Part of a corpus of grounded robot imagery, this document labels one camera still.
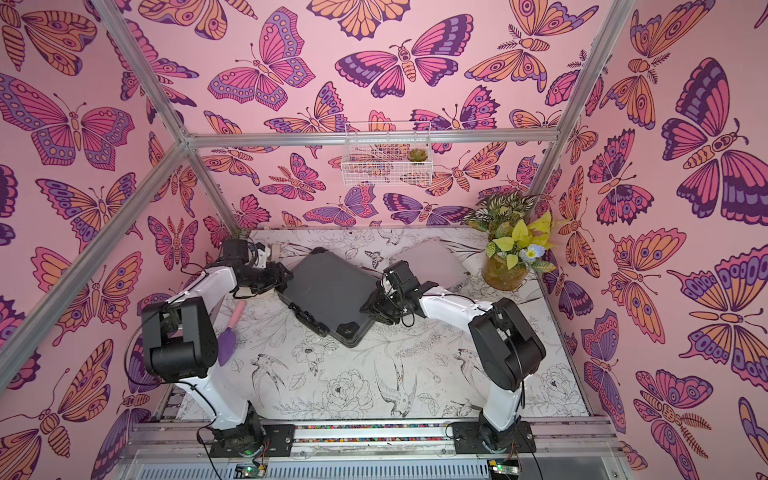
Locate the large black poker case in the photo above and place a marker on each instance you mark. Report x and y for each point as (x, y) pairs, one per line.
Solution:
(326, 294)

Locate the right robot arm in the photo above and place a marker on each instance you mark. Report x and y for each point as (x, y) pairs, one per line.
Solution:
(508, 348)

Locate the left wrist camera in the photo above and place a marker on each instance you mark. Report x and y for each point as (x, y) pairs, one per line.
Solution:
(244, 252)

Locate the pink purple garden trowel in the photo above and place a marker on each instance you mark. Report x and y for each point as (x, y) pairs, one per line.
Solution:
(230, 336)

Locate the white wire basket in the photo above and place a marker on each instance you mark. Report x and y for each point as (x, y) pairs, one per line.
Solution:
(376, 152)

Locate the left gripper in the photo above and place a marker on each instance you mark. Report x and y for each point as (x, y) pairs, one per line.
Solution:
(279, 279)

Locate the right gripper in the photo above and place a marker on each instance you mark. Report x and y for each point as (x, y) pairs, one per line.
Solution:
(381, 302)

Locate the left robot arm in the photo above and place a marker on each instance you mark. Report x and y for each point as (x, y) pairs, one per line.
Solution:
(181, 347)

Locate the small succulent in basket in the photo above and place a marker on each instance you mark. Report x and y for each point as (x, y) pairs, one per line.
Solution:
(418, 155)

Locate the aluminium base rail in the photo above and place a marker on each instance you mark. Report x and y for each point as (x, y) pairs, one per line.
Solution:
(544, 448)

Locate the potted green plant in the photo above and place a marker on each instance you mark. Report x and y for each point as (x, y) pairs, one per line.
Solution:
(517, 243)

